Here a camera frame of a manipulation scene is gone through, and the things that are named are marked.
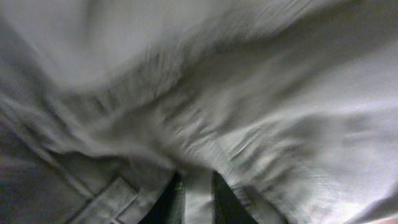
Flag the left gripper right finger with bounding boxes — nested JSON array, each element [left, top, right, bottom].
[[212, 172, 257, 224]]

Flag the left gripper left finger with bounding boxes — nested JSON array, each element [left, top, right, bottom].
[[139, 172, 185, 224]]

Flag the grey shorts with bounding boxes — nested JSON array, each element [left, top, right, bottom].
[[1, 1, 397, 223]]

